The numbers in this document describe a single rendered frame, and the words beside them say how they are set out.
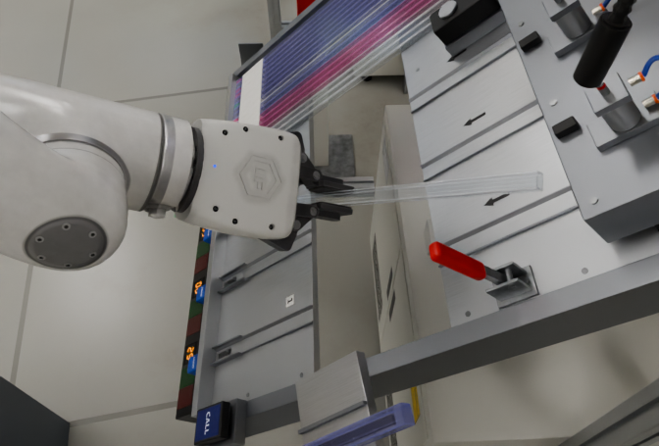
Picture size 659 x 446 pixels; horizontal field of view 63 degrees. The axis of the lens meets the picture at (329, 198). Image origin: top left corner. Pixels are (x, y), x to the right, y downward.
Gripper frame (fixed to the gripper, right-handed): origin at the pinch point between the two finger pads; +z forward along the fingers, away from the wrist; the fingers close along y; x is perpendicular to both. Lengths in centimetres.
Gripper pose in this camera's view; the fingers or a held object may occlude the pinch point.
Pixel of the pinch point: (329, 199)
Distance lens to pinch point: 54.8
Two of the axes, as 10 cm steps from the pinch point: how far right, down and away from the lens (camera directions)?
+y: 0.8, -9.8, 1.8
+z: 8.3, 1.7, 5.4
